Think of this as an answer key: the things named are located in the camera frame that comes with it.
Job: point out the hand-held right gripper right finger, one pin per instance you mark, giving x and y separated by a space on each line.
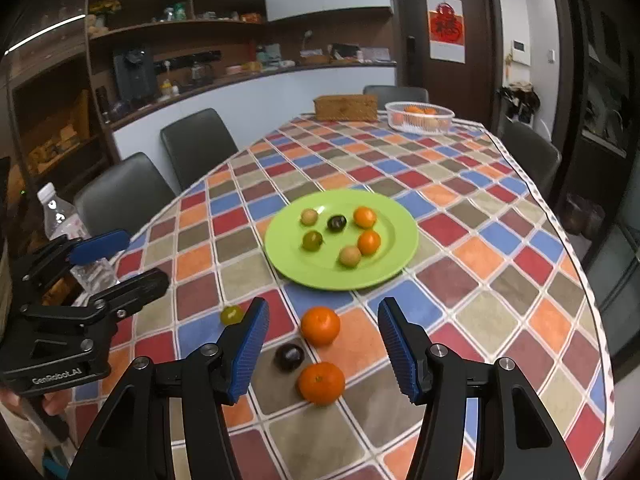
405 355

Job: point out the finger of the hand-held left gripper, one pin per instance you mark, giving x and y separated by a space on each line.
100 247
140 287

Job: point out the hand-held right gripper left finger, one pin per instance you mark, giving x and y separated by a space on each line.
245 355

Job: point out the green tomato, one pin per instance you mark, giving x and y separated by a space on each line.
230 315
312 240

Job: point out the dark purple plum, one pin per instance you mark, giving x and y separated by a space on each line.
337 223
289 357

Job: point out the large orange mandarin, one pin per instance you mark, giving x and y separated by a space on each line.
321 383
320 326

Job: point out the green plate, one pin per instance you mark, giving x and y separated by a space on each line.
385 260

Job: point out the brown kiwi fruit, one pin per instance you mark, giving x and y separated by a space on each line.
350 256
309 217

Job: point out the small orange mandarin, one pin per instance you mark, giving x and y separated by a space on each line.
365 216
369 242

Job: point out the person's left hand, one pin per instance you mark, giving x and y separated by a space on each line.
55 403

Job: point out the clear plastic water bottle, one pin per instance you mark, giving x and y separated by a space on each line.
56 212

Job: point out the grey dining chair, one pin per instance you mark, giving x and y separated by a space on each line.
125 195
395 94
530 157
197 147

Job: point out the colourful chequered tablecloth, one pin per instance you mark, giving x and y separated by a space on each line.
450 310

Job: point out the yellow baby bottle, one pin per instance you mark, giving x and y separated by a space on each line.
166 87

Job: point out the glass kettle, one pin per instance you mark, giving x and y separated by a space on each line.
201 74

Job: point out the white plastic basket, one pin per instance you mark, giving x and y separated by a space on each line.
420 122

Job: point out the yellow flowers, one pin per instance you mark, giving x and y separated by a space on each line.
104 7

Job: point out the woven brown box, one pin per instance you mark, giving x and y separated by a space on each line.
345 107

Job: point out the glass sliding door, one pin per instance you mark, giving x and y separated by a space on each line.
615 210

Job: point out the hanging bags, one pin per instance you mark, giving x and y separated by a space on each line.
520 102

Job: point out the wicker tray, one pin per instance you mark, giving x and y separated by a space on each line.
316 58

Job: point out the white desk lamp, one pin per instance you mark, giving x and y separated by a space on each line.
306 42

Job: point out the red and white door poster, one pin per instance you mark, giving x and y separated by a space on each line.
446 30

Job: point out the dark brown door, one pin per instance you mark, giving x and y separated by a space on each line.
480 35

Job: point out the wooden wall shelf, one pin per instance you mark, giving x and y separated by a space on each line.
175 25

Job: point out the white wall intercom panel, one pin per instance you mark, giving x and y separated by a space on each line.
520 52

